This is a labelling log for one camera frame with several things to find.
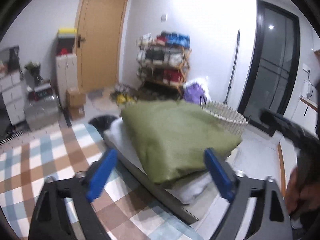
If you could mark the grey mattress base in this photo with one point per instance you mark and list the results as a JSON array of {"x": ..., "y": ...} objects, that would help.
[{"x": 129, "y": 159}]

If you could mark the upper cardboard box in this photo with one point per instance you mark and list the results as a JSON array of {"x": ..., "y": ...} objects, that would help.
[{"x": 75, "y": 98}]

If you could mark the lower cardboard box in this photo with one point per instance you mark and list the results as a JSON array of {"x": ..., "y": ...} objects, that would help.
[{"x": 76, "y": 113}]

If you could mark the black red box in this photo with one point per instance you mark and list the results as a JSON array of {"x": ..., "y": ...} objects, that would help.
[{"x": 42, "y": 91}]

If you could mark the white drawer desk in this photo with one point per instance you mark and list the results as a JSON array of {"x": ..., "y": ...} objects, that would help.
[{"x": 14, "y": 94}]

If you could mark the silver aluminium suitcase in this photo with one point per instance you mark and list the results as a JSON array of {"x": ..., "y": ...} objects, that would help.
[{"x": 39, "y": 114}]

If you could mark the wooden door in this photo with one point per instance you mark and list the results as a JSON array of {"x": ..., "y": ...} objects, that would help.
[{"x": 98, "y": 41}]

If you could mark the stacked shoe boxes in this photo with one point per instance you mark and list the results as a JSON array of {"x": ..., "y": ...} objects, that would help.
[{"x": 65, "y": 41}]

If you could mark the cardboard box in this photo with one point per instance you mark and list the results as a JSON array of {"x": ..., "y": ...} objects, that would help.
[
  {"x": 75, "y": 98},
  {"x": 76, "y": 113}
]

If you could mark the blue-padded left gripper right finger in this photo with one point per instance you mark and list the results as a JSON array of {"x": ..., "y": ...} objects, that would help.
[{"x": 270, "y": 219}]

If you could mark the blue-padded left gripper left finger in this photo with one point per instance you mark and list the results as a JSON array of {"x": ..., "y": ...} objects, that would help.
[{"x": 50, "y": 218}]

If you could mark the black coffee machine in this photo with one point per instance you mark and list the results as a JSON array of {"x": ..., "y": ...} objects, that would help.
[{"x": 9, "y": 56}]

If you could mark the purple bag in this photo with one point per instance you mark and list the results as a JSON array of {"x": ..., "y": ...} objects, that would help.
[{"x": 194, "y": 93}]

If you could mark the white wicker laundry basket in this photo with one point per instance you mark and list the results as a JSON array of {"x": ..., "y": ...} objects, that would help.
[{"x": 231, "y": 120}]

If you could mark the checkered floor rug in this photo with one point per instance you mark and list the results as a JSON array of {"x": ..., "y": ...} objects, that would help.
[{"x": 125, "y": 208}]

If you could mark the green and mustard varsity jacket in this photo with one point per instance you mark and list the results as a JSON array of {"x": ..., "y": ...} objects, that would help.
[{"x": 170, "y": 137}]

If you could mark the person's right hand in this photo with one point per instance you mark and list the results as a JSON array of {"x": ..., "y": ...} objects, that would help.
[{"x": 310, "y": 193}]

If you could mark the wooden shoe rack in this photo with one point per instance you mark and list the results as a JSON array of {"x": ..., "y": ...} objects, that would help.
[{"x": 164, "y": 60}]

